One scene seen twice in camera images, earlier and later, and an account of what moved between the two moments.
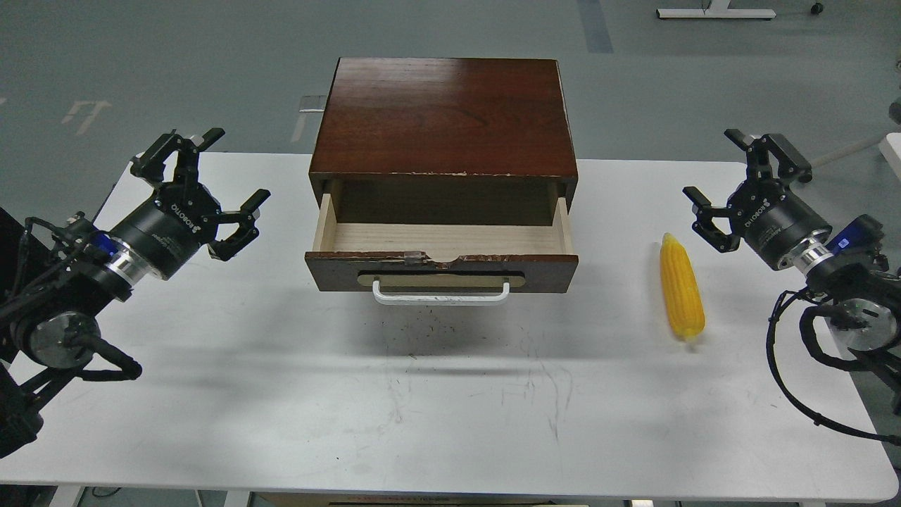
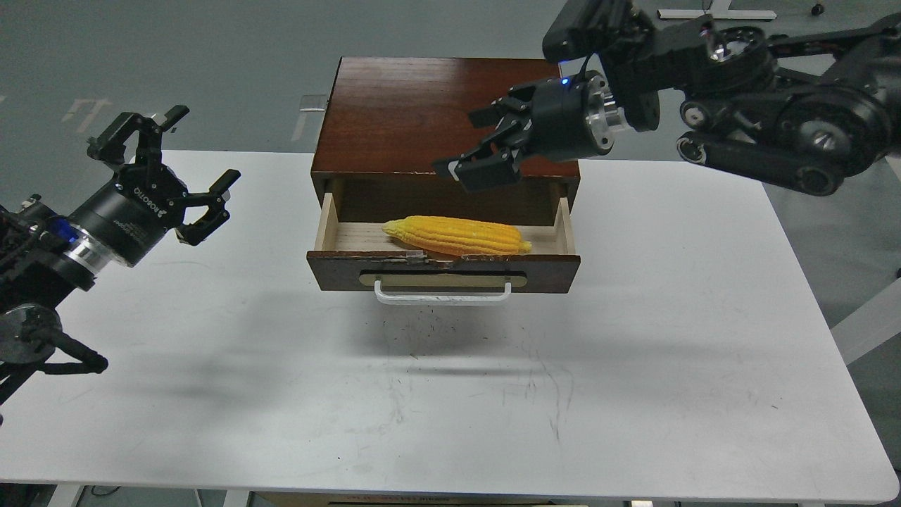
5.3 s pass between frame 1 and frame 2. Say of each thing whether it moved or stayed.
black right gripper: moved
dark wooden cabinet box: stayed
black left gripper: moved
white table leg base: stayed
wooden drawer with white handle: stayed
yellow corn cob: moved
